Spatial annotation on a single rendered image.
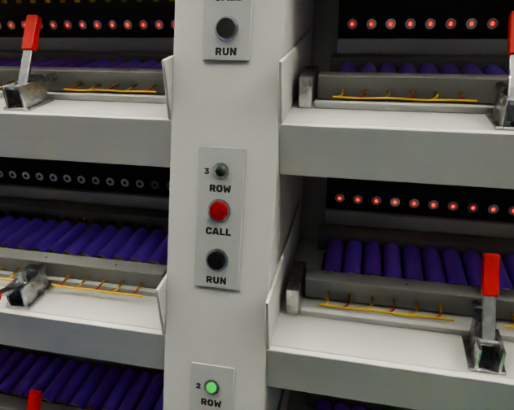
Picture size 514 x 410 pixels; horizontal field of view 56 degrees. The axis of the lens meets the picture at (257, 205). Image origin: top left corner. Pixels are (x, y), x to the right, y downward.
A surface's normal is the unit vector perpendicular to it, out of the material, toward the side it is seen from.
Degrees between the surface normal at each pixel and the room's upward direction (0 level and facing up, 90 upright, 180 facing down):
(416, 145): 110
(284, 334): 21
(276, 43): 90
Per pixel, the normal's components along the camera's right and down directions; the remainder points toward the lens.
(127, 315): -0.03, -0.89
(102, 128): -0.22, 0.44
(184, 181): -0.22, 0.11
